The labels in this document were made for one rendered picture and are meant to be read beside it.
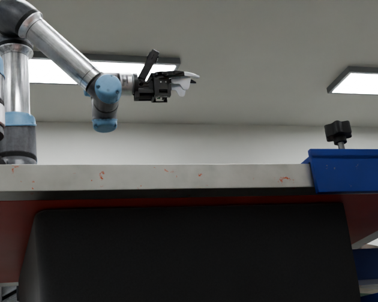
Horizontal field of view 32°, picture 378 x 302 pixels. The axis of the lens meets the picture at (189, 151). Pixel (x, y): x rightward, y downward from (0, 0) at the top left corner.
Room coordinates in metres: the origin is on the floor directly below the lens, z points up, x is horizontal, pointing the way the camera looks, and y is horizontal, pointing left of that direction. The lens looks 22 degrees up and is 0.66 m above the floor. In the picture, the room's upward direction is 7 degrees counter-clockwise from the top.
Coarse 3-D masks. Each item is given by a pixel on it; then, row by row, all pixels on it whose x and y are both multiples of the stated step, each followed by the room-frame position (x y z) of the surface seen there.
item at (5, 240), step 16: (0, 208) 0.85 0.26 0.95; (16, 208) 0.86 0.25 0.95; (32, 208) 0.87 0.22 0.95; (48, 208) 0.88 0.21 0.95; (64, 208) 0.89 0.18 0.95; (80, 208) 0.90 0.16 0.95; (96, 208) 0.91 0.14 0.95; (352, 208) 1.08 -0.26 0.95; (368, 208) 1.09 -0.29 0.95; (0, 224) 0.93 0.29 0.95; (16, 224) 0.94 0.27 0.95; (352, 224) 1.19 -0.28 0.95; (368, 224) 1.21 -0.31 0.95; (0, 240) 1.01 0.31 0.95; (16, 240) 1.02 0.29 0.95
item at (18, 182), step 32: (0, 192) 0.79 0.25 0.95; (32, 192) 0.81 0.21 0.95; (64, 192) 0.82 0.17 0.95; (96, 192) 0.84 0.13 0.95; (128, 192) 0.86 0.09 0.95; (160, 192) 0.87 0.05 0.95; (192, 192) 0.89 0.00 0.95; (224, 192) 0.91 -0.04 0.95; (256, 192) 0.93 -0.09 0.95; (288, 192) 0.95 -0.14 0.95
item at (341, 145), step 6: (336, 120) 0.95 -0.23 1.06; (348, 120) 0.96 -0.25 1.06; (324, 126) 0.97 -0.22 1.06; (330, 126) 0.96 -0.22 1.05; (336, 126) 0.95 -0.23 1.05; (342, 126) 0.96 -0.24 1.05; (348, 126) 0.96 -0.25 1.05; (330, 132) 0.96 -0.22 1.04; (336, 132) 0.95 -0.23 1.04; (342, 132) 0.96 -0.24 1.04; (348, 132) 0.96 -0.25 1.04; (330, 138) 0.97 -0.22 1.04; (336, 138) 0.97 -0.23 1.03; (342, 138) 0.96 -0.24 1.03; (336, 144) 0.98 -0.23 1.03; (342, 144) 0.97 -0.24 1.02
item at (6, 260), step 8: (352, 240) 1.33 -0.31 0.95; (0, 256) 1.11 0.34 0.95; (8, 256) 1.12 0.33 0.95; (16, 256) 1.12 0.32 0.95; (24, 256) 1.13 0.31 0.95; (0, 264) 1.16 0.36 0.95; (8, 264) 1.17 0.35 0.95; (16, 264) 1.18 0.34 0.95; (0, 272) 1.22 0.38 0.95; (8, 272) 1.23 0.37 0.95; (16, 272) 1.24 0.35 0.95; (0, 280) 1.29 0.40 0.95; (8, 280) 1.30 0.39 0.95; (16, 280) 1.31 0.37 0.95
